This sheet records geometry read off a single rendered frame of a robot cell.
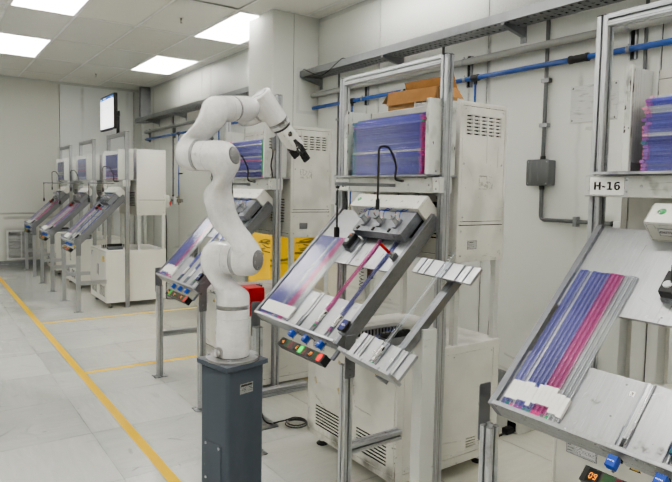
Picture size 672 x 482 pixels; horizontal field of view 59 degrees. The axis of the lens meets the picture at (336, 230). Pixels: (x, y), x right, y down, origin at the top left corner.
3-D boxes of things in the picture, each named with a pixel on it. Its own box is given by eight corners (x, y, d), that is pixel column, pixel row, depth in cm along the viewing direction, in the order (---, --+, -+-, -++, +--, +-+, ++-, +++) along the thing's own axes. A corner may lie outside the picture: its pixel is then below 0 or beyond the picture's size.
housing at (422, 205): (434, 231, 260) (417, 208, 253) (365, 224, 300) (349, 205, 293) (443, 218, 263) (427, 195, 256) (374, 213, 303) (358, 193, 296)
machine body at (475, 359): (393, 500, 254) (397, 357, 250) (306, 441, 311) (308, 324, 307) (495, 462, 291) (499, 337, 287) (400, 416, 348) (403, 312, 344)
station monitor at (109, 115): (113, 131, 635) (113, 92, 633) (100, 134, 683) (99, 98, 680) (126, 132, 643) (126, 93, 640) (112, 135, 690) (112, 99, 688)
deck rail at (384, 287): (345, 353, 234) (336, 344, 231) (342, 352, 235) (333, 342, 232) (441, 223, 259) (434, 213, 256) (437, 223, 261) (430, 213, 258)
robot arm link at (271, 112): (264, 130, 234) (283, 122, 230) (245, 102, 228) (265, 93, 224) (269, 119, 241) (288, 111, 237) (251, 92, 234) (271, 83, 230)
